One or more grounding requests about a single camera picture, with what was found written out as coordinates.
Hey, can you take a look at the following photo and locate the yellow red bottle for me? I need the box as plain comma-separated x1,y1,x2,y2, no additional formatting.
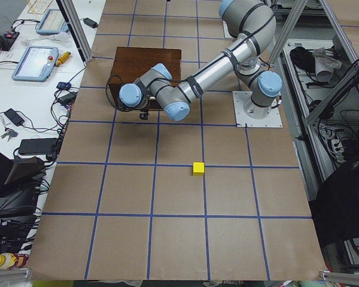
0,252,29,270

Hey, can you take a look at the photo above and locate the black power adapter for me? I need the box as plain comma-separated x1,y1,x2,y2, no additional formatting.
83,17,98,29

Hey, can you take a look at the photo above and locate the black smartphone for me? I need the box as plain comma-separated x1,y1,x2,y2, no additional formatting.
4,108,25,126

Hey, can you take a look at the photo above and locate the black flat power brick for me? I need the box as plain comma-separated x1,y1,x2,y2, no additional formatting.
18,138,57,155

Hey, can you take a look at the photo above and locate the far blue teach pendant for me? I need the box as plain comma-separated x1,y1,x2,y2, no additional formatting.
35,9,68,35

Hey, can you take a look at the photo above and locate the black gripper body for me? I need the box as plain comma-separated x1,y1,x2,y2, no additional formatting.
139,109,149,119

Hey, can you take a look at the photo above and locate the near blue teach pendant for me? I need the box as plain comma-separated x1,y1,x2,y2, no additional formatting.
11,45,59,82

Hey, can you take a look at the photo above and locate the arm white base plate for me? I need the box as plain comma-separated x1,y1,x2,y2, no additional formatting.
232,91,282,129

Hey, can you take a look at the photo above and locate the blue usb hub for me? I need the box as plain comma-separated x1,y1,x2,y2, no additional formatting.
56,82,71,91

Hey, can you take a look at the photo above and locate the aluminium frame post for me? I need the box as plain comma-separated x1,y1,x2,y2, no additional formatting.
56,0,93,63

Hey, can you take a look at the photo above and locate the dark wooden drawer box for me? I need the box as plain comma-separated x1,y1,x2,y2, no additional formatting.
106,47,182,111

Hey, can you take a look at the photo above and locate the blue teach pendant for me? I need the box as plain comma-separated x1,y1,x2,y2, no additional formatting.
11,45,59,82
35,9,68,35

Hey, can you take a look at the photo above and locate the yellow cube block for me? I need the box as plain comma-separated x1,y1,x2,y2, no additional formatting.
192,162,205,176

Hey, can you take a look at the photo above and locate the bunch of keys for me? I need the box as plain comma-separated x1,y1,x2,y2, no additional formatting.
1,127,18,141

